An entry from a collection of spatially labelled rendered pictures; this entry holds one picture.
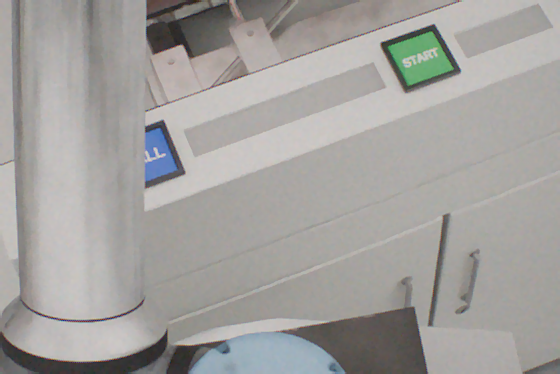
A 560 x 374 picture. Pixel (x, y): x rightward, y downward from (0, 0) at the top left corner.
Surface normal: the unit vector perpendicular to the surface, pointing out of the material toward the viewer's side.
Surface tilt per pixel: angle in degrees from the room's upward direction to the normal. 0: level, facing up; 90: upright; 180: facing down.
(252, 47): 0
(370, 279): 90
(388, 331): 2
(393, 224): 90
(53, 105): 50
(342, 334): 2
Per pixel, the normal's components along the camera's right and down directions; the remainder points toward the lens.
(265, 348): 0.01, -0.49
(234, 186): 0.35, 0.80
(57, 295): -0.29, 0.31
